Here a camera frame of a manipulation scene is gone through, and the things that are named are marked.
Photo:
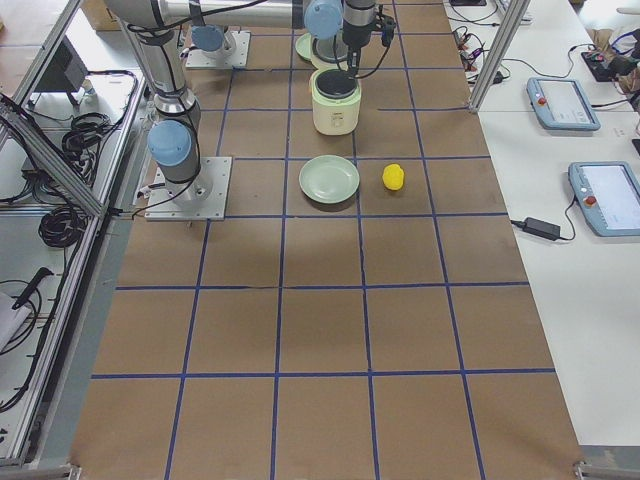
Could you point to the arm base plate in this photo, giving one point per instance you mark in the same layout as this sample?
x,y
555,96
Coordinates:
x,y
199,60
205,199

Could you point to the green plate near arm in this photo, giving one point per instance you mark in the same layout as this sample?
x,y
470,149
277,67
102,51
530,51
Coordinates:
x,y
303,47
329,179

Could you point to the lower blue teach pendant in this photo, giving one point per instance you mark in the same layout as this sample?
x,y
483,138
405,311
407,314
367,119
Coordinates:
x,y
608,196

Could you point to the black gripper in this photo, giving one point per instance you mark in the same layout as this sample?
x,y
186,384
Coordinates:
x,y
358,31

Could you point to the black power adapter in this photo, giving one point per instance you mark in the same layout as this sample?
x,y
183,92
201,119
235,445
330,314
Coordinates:
x,y
542,229

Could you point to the white rice cooker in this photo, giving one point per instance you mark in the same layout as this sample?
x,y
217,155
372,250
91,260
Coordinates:
x,y
336,96

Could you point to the blue teach pendant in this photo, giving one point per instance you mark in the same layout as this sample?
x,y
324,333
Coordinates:
x,y
608,196
561,105

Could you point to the upper blue teach pendant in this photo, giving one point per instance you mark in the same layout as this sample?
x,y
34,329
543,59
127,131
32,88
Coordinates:
x,y
561,105

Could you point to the black box on side shelf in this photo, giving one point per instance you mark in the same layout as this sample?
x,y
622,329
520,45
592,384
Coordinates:
x,y
65,73

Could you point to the aluminium frame post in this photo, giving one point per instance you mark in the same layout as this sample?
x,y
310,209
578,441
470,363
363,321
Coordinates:
x,y
505,34

